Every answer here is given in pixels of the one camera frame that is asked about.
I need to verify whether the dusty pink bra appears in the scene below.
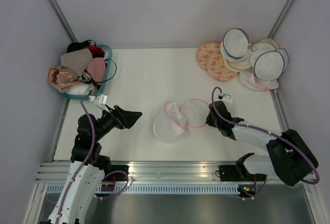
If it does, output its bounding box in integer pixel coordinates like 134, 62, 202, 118
86, 58, 106, 82

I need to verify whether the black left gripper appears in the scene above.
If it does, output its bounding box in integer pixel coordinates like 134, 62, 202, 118
93, 104, 142, 141

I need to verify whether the aluminium frame post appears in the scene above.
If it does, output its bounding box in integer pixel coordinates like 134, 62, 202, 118
48, 0, 77, 42
268, 0, 296, 39

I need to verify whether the large white bag blue trim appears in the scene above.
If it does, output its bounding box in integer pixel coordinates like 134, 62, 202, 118
250, 48, 289, 80

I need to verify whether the white bra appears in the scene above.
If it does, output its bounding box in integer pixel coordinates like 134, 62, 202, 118
67, 82, 94, 95

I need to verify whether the red lace bra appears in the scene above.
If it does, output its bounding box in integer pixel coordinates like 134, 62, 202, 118
88, 46, 105, 58

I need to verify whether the white mesh bag pink zipper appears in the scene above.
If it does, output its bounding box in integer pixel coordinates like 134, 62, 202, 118
152, 98, 209, 143

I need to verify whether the aluminium side rail right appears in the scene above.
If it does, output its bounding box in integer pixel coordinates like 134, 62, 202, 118
270, 90, 290, 131

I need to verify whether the mauve bra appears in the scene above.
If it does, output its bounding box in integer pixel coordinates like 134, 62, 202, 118
61, 49, 93, 76

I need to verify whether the flat white bag pink trim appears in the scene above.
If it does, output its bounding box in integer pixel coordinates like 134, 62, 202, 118
239, 68, 279, 91

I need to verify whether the aluminium frame post right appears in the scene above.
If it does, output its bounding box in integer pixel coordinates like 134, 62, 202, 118
268, 0, 296, 39

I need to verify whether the cream laundry bag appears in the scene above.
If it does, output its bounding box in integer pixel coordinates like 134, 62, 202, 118
220, 39, 276, 73

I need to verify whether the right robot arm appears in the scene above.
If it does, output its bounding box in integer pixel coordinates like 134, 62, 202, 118
206, 101, 320, 186

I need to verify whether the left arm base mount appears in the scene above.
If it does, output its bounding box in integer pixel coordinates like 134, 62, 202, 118
102, 164, 129, 182

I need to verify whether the floral peach laundry bag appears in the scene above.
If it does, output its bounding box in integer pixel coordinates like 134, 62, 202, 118
196, 42, 222, 70

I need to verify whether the black bra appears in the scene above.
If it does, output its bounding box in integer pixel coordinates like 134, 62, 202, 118
66, 39, 118, 85

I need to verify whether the white slotted cable duct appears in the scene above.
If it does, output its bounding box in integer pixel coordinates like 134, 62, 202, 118
46, 183, 240, 195

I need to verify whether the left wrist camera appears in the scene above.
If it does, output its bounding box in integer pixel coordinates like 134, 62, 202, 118
89, 94, 108, 112

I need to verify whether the peach satin bra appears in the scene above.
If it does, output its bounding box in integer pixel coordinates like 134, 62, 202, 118
47, 67, 80, 92

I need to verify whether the teal plastic basket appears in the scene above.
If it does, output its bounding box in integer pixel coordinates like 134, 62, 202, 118
59, 44, 117, 100

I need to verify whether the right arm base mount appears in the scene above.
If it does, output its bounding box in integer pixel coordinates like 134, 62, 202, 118
219, 165, 250, 182

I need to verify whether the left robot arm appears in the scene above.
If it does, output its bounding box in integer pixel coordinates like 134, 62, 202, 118
46, 106, 142, 223

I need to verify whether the white mesh bag blue trim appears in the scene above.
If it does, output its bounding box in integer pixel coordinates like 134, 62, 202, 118
221, 28, 249, 62

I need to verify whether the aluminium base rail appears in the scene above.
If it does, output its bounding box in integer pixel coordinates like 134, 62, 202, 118
36, 160, 317, 183

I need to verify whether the aluminium frame post left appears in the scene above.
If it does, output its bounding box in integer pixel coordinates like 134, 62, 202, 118
48, 0, 77, 42

